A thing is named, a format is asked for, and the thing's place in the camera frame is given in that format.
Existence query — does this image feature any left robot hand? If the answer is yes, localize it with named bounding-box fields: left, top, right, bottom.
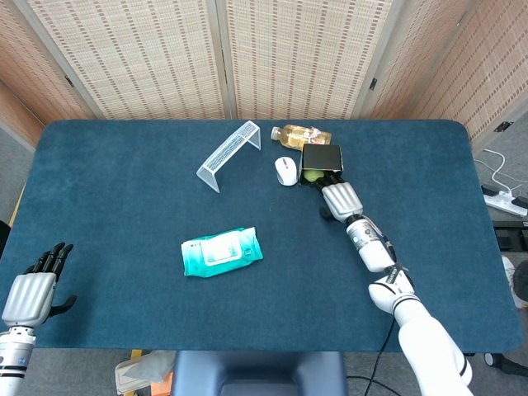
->
left=1, top=243, right=78, bottom=330

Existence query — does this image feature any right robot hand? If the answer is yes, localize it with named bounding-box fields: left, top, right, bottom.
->
left=319, top=173, right=365, bottom=224

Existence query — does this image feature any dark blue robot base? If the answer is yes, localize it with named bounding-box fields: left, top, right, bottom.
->
left=171, top=351, right=349, bottom=396

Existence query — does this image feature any black cardboard box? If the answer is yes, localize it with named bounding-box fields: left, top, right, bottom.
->
left=299, top=143, right=345, bottom=186

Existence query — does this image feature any white computer mouse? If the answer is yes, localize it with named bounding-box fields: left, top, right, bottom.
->
left=274, top=156, right=299, bottom=187

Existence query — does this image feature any clear bottle with yellow drink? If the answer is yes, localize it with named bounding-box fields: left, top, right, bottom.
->
left=271, top=124, right=332, bottom=150

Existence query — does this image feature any blue table mat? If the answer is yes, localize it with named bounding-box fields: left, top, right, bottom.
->
left=0, top=119, right=524, bottom=354

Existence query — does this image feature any clear acrylic stand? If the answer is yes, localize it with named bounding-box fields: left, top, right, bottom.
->
left=196, top=120, right=262, bottom=193

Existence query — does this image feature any teal wet wipes pack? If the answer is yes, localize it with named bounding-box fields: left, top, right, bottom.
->
left=180, top=226, right=264, bottom=278

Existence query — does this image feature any clear plastic bag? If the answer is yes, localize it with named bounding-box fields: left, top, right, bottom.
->
left=114, top=351, right=174, bottom=395

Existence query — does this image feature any woven folding screen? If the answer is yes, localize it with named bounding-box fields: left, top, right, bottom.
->
left=0, top=0, right=528, bottom=144

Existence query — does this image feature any white power strip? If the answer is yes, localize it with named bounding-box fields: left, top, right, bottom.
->
left=483, top=190, right=528, bottom=218

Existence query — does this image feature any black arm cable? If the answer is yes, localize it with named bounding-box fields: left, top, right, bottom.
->
left=345, top=317, right=400, bottom=396

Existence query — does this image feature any white cable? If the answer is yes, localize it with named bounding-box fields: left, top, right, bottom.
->
left=473, top=148, right=524, bottom=195

